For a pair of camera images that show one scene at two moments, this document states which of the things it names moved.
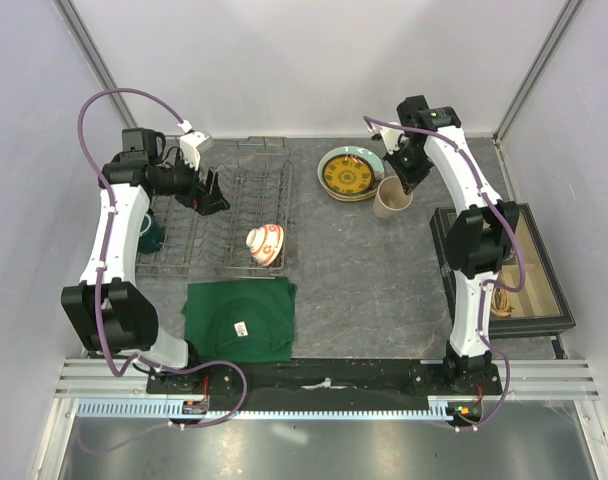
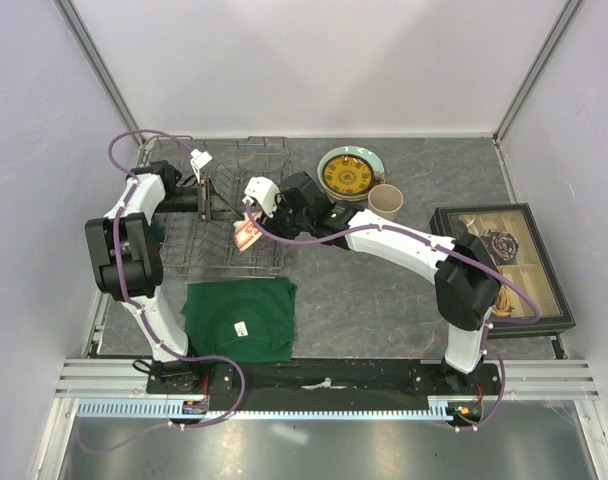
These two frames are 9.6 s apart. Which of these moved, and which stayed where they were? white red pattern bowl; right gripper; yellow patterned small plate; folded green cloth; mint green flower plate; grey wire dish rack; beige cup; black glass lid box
Moved: beige cup; right gripper; white red pattern bowl
Stayed: mint green flower plate; yellow patterned small plate; black glass lid box; grey wire dish rack; folded green cloth
